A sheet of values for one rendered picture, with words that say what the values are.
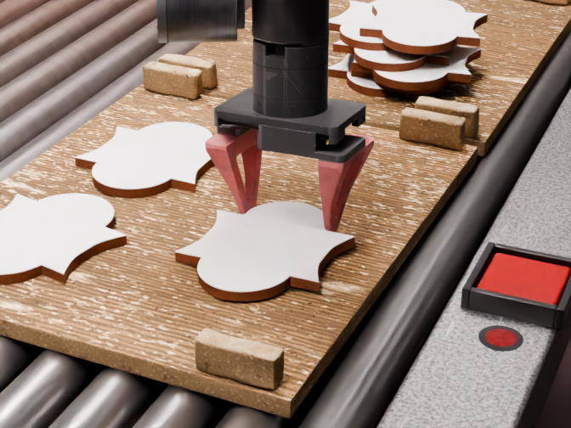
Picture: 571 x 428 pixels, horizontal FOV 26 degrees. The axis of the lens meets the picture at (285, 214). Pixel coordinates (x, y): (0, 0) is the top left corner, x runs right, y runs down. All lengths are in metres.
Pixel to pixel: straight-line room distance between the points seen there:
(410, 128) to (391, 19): 0.17
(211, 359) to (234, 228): 0.18
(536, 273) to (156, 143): 0.36
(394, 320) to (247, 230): 0.14
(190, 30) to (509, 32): 0.58
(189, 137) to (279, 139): 0.21
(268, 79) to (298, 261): 0.14
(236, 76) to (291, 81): 0.36
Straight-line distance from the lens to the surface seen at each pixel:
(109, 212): 1.00
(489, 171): 1.12
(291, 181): 1.05
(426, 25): 1.25
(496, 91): 1.25
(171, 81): 1.22
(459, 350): 0.89
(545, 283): 0.95
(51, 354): 0.88
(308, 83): 0.91
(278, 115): 0.92
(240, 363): 0.80
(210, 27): 0.90
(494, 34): 1.39
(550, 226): 1.05
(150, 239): 0.97
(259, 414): 0.82
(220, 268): 0.91
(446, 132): 1.11
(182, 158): 1.08
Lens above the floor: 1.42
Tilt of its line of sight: 29 degrees down
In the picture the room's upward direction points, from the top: straight up
